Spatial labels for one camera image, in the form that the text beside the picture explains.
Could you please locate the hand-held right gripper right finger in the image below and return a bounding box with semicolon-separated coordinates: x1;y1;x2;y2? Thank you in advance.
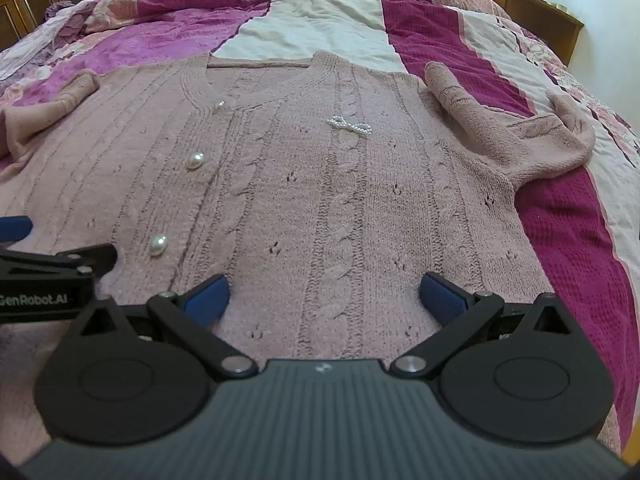
390;271;576;378

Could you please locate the magenta and white patchwork quilt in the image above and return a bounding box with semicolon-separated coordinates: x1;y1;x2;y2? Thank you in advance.
0;0;640;461

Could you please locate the lilac floral sheet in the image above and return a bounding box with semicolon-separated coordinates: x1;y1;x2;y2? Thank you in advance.
0;0;96;83

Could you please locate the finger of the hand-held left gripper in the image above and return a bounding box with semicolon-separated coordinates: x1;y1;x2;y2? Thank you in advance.
0;244;119;281
0;216;34;244

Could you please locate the wooden headboard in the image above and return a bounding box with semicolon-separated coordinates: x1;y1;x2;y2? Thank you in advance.
457;0;586;67

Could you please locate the pink knitted cardigan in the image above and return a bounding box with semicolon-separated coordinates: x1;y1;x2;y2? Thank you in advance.
0;51;597;466

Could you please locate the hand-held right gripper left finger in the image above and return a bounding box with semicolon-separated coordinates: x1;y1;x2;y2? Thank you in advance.
65;275;261;381

